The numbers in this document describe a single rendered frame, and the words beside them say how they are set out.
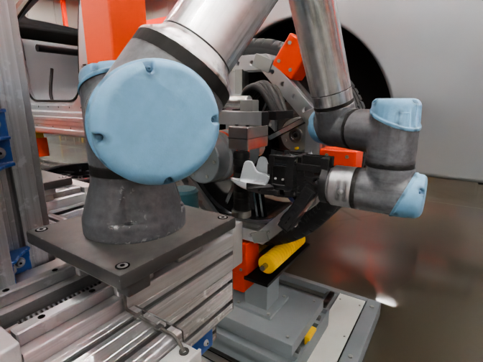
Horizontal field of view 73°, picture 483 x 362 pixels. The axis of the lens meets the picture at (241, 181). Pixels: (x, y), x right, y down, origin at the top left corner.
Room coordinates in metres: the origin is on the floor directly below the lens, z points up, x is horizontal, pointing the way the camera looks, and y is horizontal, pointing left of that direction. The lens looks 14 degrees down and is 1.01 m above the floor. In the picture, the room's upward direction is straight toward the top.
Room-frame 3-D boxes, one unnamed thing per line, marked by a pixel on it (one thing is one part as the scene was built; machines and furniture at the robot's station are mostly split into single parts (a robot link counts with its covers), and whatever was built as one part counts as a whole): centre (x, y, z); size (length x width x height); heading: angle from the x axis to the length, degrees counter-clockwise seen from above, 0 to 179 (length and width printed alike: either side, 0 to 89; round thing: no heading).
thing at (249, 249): (1.02, -0.01, 0.48); 0.16 x 0.12 x 0.17; 147
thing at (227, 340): (1.15, -0.05, 0.13); 0.50 x 0.36 x 0.10; 57
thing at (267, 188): (0.63, -0.05, 0.83); 0.09 x 0.05 x 0.02; 65
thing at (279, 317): (1.13, -0.08, 0.32); 0.40 x 0.30 x 0.28; 57
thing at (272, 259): (1.00, -0.14, 0.51); 0.29 x 0.06 x 0.06; 147
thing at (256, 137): (0.72, -0.02, 0.93); 0.09 x 0.05 x 0.05; 147
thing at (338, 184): (0.57, -0.18, 0.85); 0.08 x 0.05 x 0.08; 147
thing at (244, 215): (0.70, 0.00, 0.83); 0.04 x 0.04 x 0.16
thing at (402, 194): (0.53, -0.25, 0.85); 0.11 x 0.08 x 0.09; 57
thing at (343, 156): (0.82, -0.25, 0.85); 0.09 x 0.08 x 0.07; 57
